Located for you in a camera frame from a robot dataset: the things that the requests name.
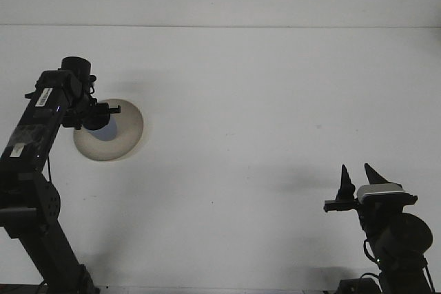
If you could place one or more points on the pale round plate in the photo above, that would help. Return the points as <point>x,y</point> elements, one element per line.
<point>127,132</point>

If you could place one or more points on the pale blue cup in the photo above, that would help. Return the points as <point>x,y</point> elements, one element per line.
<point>107,134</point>

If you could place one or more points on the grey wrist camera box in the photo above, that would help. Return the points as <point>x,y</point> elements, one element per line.
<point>379,190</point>

